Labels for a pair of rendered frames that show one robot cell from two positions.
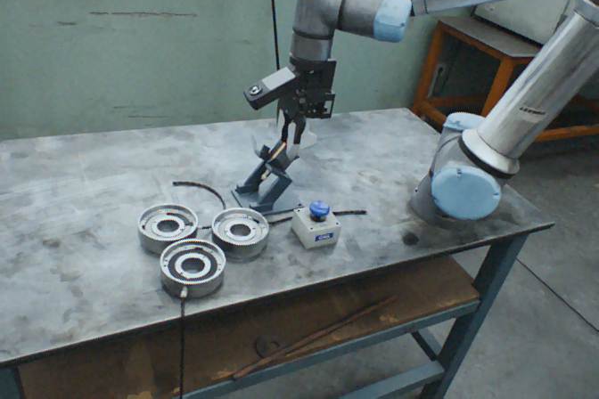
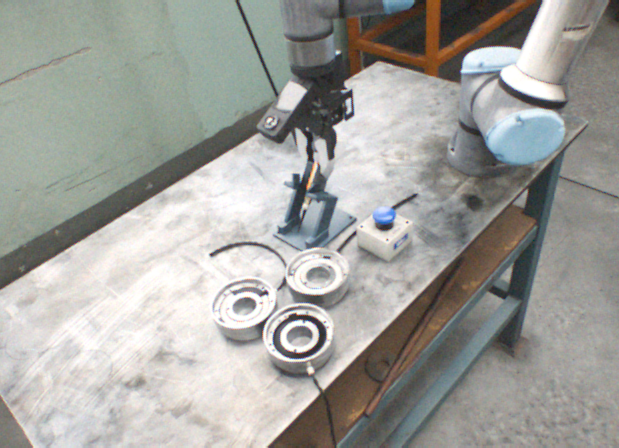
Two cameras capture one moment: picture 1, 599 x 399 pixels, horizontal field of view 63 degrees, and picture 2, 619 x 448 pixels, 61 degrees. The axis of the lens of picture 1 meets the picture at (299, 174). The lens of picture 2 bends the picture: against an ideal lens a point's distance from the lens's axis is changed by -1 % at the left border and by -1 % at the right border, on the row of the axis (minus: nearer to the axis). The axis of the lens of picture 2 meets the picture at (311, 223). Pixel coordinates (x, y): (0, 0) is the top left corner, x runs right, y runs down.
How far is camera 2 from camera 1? 22 cm
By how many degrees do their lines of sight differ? 11
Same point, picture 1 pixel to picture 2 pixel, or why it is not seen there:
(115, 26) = (6, 98)
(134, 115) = (71, 186)
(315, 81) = (326, 84)
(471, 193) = (536, 135)
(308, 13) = (303, 14)
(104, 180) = (137, 286)
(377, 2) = not seen: outside the picture
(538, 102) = (582, 16)
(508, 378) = (564, 278)
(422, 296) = (486, 247)
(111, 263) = (212, 372)
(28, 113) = not seen: outside the picture
